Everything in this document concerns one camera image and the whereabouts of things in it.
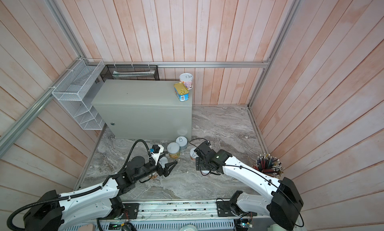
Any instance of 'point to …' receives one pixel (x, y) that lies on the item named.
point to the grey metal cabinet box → (143, 109)
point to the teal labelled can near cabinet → (182, 142)
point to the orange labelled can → (193, 154)
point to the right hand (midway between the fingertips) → (203, 163)
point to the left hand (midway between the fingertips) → (171, 160)
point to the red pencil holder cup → (269, 164)
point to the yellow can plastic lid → (173, 147)
